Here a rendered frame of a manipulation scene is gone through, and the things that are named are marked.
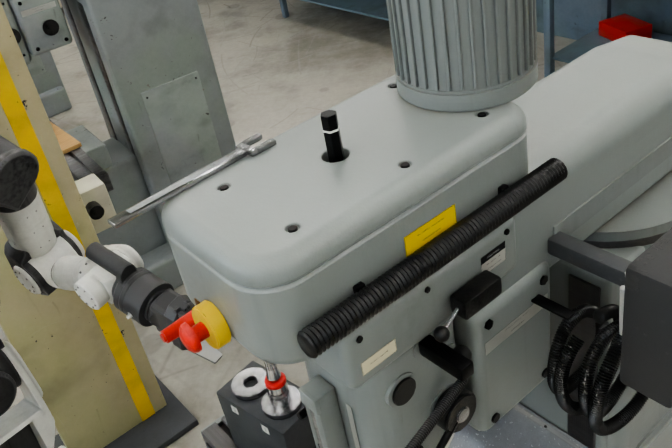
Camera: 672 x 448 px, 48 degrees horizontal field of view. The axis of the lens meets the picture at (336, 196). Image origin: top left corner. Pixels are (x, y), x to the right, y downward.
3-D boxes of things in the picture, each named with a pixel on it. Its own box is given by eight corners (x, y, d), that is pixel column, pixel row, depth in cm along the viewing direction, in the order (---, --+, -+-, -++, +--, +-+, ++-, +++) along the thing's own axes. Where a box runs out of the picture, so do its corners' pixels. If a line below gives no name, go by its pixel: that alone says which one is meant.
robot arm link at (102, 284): (122, 332, 137) (80, 303, 142) (163, 292, 143) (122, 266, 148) (107, 295, 129) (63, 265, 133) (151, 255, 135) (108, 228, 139)
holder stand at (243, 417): (299, 490, 168) (281, 430, 157) (234, 445, 181) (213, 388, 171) (334, 452, 175) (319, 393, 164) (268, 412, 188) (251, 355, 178)
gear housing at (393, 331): (355, 399, 95) (343, 342, 90) (249, 315, 112) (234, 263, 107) (523, 268, 111) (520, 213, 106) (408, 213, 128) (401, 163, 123)
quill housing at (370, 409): (394, 522, 115) (365, 376, 98) (313, 447, 130) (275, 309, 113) (477, 447, 124) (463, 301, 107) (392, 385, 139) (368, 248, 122)
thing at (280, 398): (287, 388, 167) (282, 370, 164) (294, 402, 163) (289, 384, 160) (267, 397, 166) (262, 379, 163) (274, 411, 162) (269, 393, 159)
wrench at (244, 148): (119, 232, 89) (117, 226, 88) (104, 221, 92) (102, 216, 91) (276, 144, 101) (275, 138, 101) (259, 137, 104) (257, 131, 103)
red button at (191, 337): (196, 362, 90) (187, 337, 88) (180, 346, 93) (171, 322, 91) (219, 347, 91) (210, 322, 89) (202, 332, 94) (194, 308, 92)
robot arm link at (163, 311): (175, 365, 134) (128, 333, 139) (211, 328, 139) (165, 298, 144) (161, 325, 125) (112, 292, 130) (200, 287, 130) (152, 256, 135)
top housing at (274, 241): (284, 390, 85) (253, 282, 76) (174, 294, 103) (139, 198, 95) (543, 202, 107) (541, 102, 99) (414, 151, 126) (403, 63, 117)
